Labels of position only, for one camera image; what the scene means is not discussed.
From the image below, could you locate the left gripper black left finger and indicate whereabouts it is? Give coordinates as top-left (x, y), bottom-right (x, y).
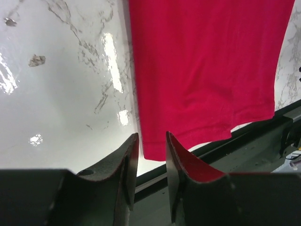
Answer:
top-left (77, 133), bottom-right (139, 226)

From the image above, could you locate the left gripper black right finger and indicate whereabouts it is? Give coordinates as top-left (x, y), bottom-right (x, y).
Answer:
top-left (166, 132), bottom-right (232, 224)

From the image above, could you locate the crimson red t shirt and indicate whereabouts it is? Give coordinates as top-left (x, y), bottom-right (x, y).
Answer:
top-left (129, 0), bottom-right (294, 161)

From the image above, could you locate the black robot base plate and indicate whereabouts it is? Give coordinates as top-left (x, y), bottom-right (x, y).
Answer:
top-left (134, 98), bottom-right (301, 226)

